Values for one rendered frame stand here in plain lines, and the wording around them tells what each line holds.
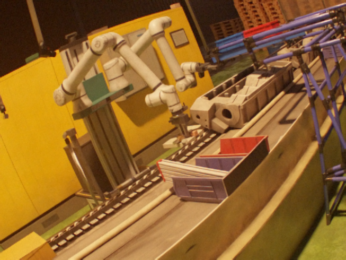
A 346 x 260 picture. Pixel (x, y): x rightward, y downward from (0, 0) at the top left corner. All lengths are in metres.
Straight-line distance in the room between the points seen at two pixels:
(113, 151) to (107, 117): 0.32
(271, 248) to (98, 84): 2.21
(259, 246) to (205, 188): 0.48
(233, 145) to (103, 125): 1.74
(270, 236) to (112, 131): 2.10
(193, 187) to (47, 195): 2.63
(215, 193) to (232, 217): 0.15
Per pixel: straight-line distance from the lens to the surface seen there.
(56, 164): 4.10
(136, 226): 1.71
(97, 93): 3.32
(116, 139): 3.49
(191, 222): 1.57
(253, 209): 1.69
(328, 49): 3.81
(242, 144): 1.90
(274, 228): 1.92
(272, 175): 1.82
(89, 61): 2.64
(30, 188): 3.97
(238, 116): 2.42
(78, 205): 4.26
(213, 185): 1.58
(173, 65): 3.00
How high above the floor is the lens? 1.53
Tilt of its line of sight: 14 degrees down
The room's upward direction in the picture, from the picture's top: 21 degrees counter-clockwise
